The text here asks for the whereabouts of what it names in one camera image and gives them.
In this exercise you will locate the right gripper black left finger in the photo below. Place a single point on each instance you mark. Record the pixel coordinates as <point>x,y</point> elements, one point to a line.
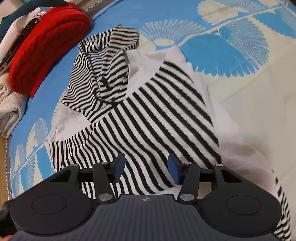
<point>102,175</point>

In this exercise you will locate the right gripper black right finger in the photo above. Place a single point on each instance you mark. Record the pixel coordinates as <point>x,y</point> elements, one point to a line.
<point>189,176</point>

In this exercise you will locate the black white striped hoodie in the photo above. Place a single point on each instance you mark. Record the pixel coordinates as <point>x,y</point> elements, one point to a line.
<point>148,106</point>

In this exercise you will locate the cream folded quilt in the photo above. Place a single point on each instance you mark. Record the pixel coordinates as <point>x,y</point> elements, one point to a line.
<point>13,107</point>

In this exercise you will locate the blue floral bed sheet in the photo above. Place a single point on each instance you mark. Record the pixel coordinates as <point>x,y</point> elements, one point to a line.
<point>238,48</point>

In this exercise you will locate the red folded blanket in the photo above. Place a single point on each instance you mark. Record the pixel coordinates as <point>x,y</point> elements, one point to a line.
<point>60,29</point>

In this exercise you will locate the white folded blanket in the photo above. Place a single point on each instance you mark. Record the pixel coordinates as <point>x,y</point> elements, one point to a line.
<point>15,29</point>

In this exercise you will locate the dark teal shark plush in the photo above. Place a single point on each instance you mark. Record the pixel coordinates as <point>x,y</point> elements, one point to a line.
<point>25,9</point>

